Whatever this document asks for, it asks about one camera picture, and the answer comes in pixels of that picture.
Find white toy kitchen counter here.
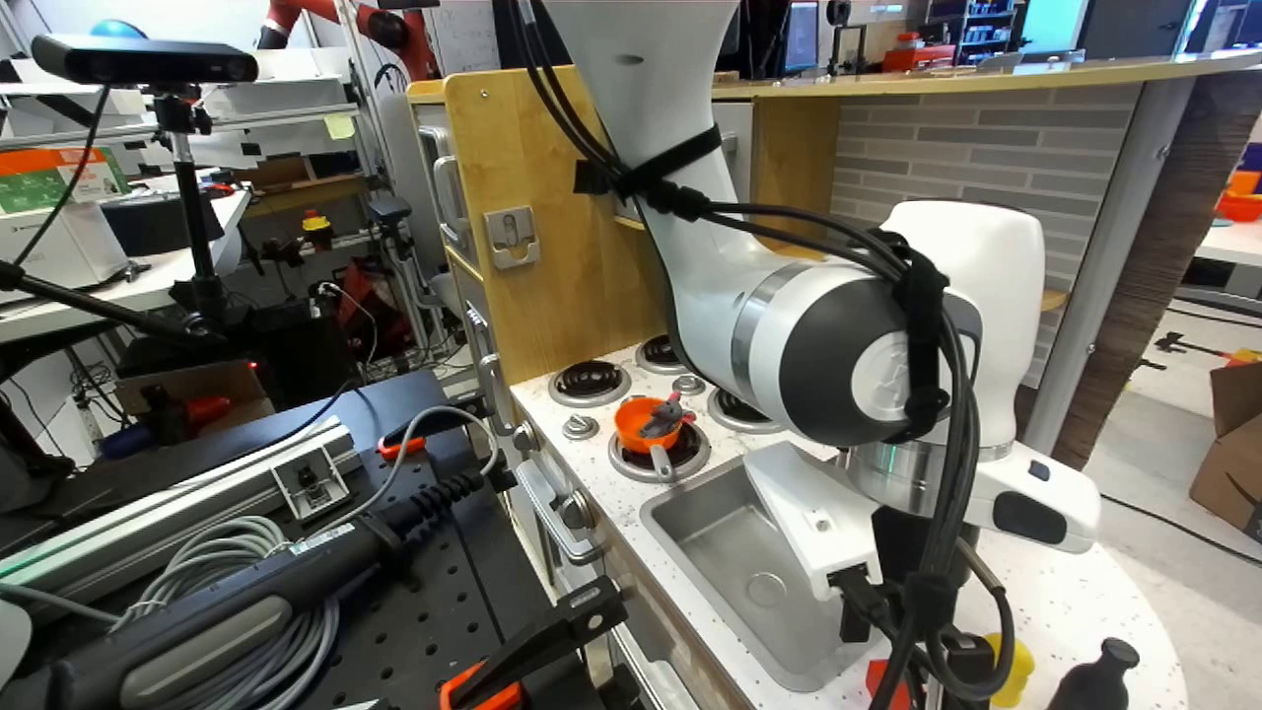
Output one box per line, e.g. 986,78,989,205
513,348,1187,710

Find grey toy sink basin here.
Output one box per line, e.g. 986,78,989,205
646,466,842,694

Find wooden back panel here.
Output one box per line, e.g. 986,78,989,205
442,72,672,382

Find orange toy pot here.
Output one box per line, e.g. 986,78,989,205
614,395,694,477

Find black stereo camera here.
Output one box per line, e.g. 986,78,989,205
31,36,259,82

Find silver aluminium bracket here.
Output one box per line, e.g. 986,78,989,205
0,419,357,583

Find black camera tripod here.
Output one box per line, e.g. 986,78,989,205
0,78,253,348

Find yellow toy piece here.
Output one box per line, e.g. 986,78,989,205
986,632,1038,710

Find left orange black clamp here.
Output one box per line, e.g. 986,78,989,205
438,577,629,710

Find black coil burner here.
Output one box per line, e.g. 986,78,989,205
548,357,630,407

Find white franka robot arm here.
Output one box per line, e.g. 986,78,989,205
531,0,1101,702

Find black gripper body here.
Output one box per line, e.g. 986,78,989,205
830,510,1016,710

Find grey cable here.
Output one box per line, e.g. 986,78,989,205
107,397,505,710

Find black perforated breadboard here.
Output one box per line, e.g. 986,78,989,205
0,366,622,710

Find black ribbed cable connector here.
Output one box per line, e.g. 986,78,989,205
46,477,480,710

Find red toy block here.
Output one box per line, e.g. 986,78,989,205
859,658,917,710

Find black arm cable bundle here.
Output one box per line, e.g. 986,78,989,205
489,0,1016,710

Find cardboard box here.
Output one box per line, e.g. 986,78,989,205
1191,361,1262,539

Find grey stove knob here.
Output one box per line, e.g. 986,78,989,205
566,414,601,443

